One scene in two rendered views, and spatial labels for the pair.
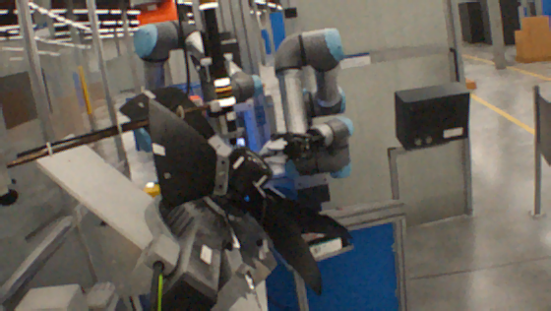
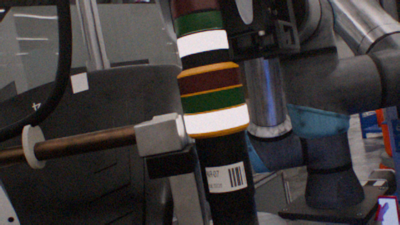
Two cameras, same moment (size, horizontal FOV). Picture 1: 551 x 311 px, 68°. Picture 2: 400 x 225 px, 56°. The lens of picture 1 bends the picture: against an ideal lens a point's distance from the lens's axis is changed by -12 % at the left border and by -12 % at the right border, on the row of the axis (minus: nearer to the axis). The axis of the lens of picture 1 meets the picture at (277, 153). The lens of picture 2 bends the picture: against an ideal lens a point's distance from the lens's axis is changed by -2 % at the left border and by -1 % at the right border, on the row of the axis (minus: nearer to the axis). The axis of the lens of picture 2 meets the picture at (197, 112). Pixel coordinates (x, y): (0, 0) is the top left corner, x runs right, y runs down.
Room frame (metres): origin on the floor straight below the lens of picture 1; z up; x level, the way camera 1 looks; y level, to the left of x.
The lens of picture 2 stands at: (0.99, -0.06, 1.39)
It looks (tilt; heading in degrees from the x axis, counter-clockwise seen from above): 3 degrees down; 43
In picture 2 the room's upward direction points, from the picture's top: 11 degrees counter-clockwise
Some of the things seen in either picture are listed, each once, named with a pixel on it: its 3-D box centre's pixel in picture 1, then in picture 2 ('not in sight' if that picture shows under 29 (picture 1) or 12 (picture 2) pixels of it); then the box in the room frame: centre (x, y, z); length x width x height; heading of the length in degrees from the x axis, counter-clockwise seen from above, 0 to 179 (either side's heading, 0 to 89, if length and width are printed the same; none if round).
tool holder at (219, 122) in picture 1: (225, 118); (213, 180); (1.18, 0.12, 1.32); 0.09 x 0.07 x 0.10; 127
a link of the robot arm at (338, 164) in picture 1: (334, 160); not in sight; (1.46, -0.18, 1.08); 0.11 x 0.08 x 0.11; 84
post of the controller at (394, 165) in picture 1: (395, 173); not in sight; (1.57, -0.41, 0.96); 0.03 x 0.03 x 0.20; 2
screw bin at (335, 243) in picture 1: (308, 239); not in sight; (1.39, -0.05, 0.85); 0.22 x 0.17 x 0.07; 106
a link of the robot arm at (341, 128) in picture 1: (336, 131); not in sight; (1.46, -0.20, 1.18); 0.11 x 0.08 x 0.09; 129
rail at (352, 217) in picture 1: (285, 230); not in sight; (1.55, 0.02, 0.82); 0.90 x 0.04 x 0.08; 92
